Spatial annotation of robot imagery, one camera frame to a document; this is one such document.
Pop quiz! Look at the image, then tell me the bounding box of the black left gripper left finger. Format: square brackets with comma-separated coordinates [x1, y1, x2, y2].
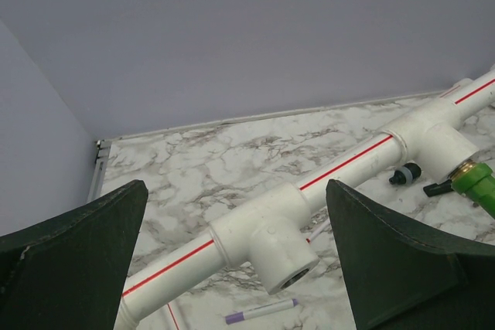
[1, 180, 149, 329]

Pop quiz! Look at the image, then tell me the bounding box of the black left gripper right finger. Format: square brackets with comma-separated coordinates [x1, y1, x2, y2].
[326, 180, 494, 329]

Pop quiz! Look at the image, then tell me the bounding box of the green water faucet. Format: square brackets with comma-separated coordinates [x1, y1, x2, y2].
[449, 159, 494, 218]

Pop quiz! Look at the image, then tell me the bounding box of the white PVC pipe frame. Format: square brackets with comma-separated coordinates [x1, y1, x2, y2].
[114, 72, 494, 329]

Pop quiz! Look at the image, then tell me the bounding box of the black orange highlighter marker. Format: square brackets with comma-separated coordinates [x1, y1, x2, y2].
[423, 183, 453, 198]

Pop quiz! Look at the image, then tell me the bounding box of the red capped white marker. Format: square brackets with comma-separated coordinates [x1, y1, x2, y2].
[306, 219, 330, 243]

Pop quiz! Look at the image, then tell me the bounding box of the purple capped white marker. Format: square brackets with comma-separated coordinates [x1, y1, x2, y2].
[224, 298, 299, 325]

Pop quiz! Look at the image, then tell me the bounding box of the black grey hose connector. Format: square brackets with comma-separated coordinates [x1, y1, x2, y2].
[388, 162, 422, 185]

